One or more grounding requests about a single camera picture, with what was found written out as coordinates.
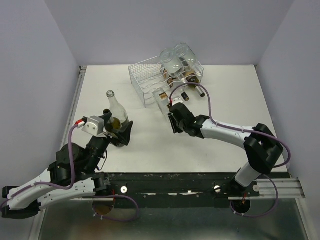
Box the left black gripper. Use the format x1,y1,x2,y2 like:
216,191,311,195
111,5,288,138
84,113,134,174

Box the dark wine bottle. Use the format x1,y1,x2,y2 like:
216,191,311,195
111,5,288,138
103,109,124,133

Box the frosted clear tall bottle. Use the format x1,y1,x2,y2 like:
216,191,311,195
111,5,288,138
106,90,129,126

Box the clear bottle black cap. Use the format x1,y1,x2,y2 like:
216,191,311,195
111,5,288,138
163,69,190,102

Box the small bottle brown label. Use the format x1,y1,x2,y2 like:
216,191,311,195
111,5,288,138
152,87,170,121

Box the green wine bottle brown label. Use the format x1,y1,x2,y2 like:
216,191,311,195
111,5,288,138
186,74,206,98

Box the clear bottle silver cap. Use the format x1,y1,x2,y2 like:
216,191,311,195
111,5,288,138
159,48,188,84

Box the clear round bottle back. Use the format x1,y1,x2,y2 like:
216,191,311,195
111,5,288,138
174,43,203,80

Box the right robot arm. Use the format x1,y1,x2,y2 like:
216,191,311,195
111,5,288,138
168,103,284,196

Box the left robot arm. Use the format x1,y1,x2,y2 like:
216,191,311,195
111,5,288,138
0,109,134,220

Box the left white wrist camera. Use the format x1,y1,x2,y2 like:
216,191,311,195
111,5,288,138
82,116,105,137

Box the white wire wine rack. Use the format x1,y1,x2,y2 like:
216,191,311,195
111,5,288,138
128,56,204,107

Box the black mounting rail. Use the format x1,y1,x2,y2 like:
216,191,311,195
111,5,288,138
87,171,291,210

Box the aluminium extrusion rail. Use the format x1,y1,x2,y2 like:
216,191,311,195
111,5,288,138
253,178,306,199

